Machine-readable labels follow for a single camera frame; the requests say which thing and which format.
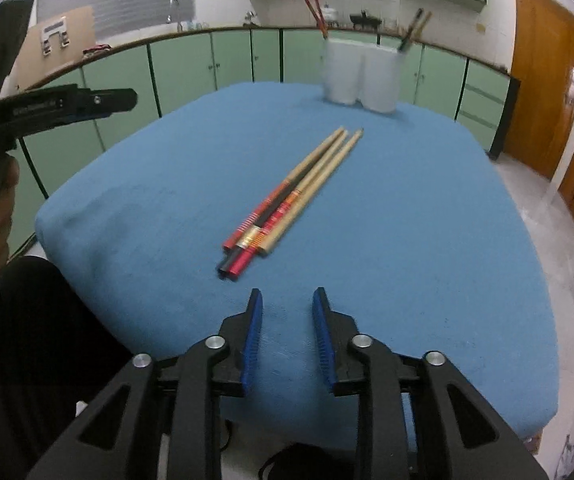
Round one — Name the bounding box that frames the wooden cutting board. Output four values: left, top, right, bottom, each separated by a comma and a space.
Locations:
17, 5, 96, 81

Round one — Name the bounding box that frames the red-ended light single chopstick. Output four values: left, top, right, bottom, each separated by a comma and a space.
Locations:
311, 0, 329, 40
301, 0, 327, 40

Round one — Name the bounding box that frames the blue tablecloth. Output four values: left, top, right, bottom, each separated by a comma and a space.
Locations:
34, 81, 560, 441

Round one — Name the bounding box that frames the white board rack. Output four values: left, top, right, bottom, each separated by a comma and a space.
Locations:
41, 17, 72, 53

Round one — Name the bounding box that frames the black wok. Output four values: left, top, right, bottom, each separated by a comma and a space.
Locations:
349, 10, 382, 28

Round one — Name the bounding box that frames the closed wooden door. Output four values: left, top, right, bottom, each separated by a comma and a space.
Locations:
504, 0, 574, 181

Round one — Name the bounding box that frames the green base cabinet unit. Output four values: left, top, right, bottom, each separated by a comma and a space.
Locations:
0, 27, 520, 256

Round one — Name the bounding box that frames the white two-compartment utensil holder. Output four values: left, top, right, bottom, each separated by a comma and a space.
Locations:
321, 37, 402, 113

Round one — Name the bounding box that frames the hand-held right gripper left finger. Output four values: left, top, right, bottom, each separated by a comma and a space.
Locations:
26, 287, 264, 480

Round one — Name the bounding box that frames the brown single chopstick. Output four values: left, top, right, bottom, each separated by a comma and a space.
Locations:
404, 11, 433, 51

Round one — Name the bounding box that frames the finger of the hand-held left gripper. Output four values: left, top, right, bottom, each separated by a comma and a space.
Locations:
74, 87, 138, 113
64, 110, 118, 123

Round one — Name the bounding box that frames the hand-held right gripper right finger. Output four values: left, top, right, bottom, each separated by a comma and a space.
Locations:
312, 287, 550, 480

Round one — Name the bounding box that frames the bundle of wooden chopsticks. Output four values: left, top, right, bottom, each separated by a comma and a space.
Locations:
217, 127, 364, 281

